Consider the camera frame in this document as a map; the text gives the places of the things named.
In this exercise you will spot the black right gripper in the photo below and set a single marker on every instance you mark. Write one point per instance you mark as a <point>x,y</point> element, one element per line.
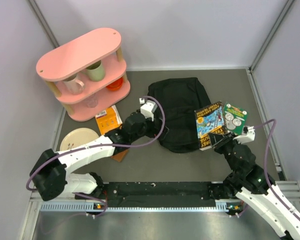
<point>218,140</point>

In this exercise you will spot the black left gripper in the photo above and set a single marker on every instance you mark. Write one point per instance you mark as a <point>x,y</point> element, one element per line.
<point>153,130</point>

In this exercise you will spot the Treehouse storey paperback book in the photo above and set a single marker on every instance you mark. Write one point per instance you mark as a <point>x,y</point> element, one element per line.
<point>209,119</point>

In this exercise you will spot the green puzzle book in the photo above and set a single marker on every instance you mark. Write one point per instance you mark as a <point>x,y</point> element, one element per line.
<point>235,118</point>

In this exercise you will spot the black student backpack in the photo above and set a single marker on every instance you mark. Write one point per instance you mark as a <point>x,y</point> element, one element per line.
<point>179,98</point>

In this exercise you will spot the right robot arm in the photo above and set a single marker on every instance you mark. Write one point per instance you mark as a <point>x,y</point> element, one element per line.
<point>251,183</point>

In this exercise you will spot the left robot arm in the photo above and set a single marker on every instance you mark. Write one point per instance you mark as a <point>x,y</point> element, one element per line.
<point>54,172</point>

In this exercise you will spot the orange paperback book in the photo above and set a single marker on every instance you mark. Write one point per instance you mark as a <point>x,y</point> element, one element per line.
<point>108,120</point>

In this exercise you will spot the brown leather wallet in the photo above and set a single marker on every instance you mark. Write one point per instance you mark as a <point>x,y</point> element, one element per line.
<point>120,156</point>

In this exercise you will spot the orange bowl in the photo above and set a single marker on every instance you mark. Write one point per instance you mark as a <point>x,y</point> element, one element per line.
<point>116,85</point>

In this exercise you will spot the clear glass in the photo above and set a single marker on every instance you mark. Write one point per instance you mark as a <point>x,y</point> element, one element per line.
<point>91,102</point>

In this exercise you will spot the pink cream plate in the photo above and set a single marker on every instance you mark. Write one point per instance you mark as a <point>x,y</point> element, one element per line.
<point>78,137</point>

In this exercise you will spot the green mug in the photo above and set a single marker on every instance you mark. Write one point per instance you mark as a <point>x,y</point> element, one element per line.
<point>96,71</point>

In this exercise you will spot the pink three-tier shelf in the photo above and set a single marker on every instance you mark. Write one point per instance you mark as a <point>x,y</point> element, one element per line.
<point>73,57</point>

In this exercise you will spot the pink mug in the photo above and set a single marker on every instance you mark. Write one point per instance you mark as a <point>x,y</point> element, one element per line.
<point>74,84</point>

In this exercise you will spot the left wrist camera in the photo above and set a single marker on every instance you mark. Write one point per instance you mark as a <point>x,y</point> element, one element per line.
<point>148,108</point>

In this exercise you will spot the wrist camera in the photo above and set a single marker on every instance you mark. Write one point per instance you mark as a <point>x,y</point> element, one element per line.
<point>248,135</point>
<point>148,108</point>

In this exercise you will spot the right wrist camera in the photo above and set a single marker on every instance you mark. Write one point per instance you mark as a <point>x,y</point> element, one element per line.
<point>248,135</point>

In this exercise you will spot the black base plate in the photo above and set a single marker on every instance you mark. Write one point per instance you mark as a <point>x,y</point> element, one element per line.
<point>205,190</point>

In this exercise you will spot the slotted cable duct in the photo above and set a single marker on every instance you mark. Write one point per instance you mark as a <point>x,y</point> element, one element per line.
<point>95,207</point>

